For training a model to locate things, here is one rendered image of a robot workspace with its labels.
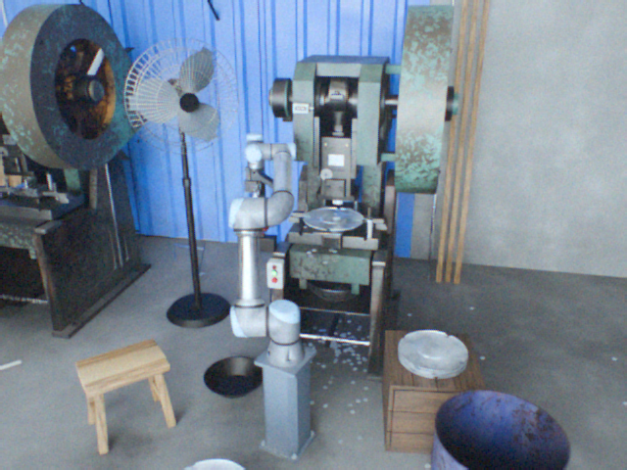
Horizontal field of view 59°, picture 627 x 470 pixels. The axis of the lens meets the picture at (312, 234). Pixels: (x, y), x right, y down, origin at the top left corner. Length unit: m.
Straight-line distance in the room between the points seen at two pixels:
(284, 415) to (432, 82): 1.43
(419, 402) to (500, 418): 0.33
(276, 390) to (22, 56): 1.83
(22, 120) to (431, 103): 1.83
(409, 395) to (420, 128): 1.06
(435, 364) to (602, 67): 2.24
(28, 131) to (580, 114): 3.12
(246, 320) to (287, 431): 0.52
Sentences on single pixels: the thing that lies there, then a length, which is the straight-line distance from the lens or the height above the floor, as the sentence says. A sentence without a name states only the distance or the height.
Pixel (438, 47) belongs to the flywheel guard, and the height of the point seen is 1.59.
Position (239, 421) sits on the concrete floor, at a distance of 2.67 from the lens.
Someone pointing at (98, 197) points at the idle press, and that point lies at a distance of 3.59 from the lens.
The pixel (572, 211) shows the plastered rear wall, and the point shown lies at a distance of 4.08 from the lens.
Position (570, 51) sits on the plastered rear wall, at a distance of 3.83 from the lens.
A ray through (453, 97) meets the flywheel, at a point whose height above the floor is 1.37.
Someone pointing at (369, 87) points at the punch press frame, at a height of 1.41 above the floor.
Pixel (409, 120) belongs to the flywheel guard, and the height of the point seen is 1.33.
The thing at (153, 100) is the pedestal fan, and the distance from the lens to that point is 2.89.
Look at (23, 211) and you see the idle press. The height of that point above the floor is 0.68.
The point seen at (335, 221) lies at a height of 0.79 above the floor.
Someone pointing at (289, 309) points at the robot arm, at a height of 0.67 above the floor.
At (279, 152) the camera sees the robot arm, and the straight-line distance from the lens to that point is 2.38.
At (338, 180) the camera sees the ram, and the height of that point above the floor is 0.97.
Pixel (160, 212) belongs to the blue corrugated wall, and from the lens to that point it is 4.48.
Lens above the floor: 1.78
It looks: 23 degrees down
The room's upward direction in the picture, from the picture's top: straight up
